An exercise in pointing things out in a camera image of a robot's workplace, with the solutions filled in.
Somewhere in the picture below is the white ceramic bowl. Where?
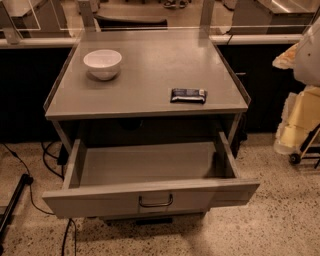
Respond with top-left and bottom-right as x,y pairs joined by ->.
83,49 -> 122,81

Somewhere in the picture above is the black floor stand bar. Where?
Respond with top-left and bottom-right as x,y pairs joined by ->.
0,173 -> 34,241

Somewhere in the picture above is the grey cabinet table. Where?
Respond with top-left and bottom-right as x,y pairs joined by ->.
45,29 -> 250,149

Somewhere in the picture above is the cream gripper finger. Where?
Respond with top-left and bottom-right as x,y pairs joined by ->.
272,44 -> 298,69
274,86 -> 320,155

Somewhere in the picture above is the black floor cable left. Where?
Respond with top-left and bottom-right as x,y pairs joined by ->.
1,143 -> 56,216

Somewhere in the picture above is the dark blue rxbar wrapper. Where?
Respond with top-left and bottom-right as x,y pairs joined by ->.
170,88 -> 207,104

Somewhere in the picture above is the metal drawer handle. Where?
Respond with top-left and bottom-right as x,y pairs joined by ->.
138,194 -> 173,208

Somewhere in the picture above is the open grey top drawer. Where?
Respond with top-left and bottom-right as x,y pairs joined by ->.
43,133 -> 259,220

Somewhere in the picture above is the black cable under drawer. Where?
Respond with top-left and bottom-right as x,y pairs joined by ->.
60,218 -> 78,256

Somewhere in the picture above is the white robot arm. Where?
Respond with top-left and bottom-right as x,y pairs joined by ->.
272,17 -> 320,155

